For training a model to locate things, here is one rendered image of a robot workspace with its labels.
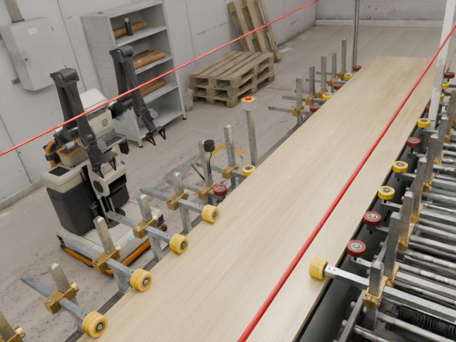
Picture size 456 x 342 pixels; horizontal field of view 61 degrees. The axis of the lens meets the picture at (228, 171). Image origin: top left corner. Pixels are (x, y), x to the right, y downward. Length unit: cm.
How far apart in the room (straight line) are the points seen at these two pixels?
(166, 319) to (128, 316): 16
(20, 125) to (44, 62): 70
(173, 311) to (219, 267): 28
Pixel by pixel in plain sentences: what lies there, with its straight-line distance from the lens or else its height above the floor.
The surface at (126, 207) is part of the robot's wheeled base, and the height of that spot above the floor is 28.
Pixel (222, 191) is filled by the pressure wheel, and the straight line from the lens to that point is 221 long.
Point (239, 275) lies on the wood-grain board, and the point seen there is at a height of 90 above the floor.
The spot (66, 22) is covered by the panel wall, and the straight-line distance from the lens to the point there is 477.
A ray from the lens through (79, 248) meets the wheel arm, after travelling 201.
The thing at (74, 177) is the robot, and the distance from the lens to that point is 304.
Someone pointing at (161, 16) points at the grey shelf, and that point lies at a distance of 519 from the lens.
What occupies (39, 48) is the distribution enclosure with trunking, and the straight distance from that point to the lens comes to 431.
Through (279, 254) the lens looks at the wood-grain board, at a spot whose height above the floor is 90.
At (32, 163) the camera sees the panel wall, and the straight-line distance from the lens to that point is 467.
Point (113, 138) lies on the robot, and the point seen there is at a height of 104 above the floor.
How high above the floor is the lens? 215
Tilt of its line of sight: 31 degrees down
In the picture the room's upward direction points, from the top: 8 degrees counter-clockwise
